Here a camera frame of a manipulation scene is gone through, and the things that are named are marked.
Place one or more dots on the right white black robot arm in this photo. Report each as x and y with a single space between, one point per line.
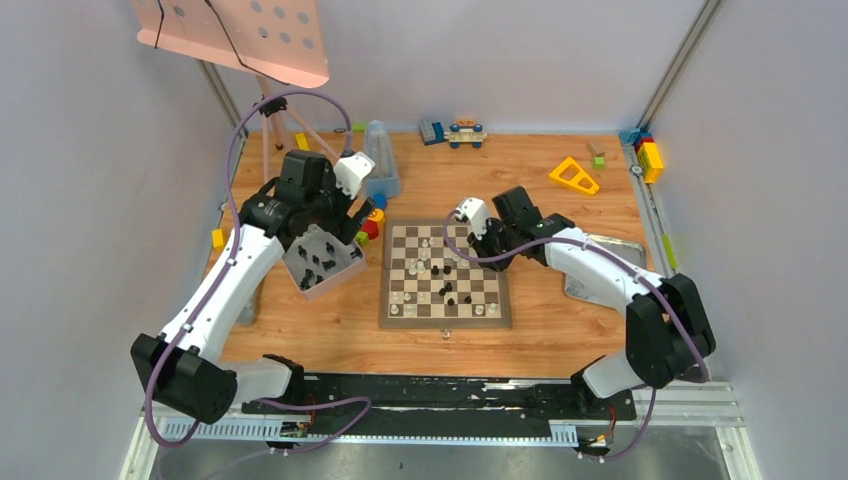
667 332

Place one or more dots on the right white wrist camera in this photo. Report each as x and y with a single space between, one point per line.
475 212

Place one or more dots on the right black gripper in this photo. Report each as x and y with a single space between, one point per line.
480 246

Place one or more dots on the red round block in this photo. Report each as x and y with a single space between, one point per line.
371 229

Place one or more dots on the grey toy microphone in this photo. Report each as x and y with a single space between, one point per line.
250 312

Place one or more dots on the stacked coloured bricks corner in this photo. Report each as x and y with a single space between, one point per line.
647 153

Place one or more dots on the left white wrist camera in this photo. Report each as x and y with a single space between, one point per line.
350 173

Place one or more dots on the silver metal tin lid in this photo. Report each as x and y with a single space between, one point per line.
606 287

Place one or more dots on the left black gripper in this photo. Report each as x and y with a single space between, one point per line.
342 217

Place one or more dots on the green small block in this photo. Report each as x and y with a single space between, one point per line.
362 238

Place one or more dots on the yellow round sign block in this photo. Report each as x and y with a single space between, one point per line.
378 217

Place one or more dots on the pink music stand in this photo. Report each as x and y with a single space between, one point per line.
273 40

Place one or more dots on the wooden toy car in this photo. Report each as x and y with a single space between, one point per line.
465 132

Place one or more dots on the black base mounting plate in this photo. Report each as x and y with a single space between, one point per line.
440 406

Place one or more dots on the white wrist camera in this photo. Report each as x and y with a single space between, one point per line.
350 173
475 212

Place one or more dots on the wooden chess board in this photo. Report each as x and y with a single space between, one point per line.
425 285

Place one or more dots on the blue small block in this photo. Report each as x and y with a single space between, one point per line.
380 200

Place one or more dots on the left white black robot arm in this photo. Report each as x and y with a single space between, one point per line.
181 365

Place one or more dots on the wooden brown block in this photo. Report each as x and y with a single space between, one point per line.
596 149

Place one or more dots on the blue grey brick block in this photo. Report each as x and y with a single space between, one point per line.
431 132

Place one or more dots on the small yellow cube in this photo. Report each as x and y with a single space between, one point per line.
219 239

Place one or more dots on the yellow triangle shape toy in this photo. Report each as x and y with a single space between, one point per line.
570 174

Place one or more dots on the yellow block near stand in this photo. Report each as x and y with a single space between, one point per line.
301 141

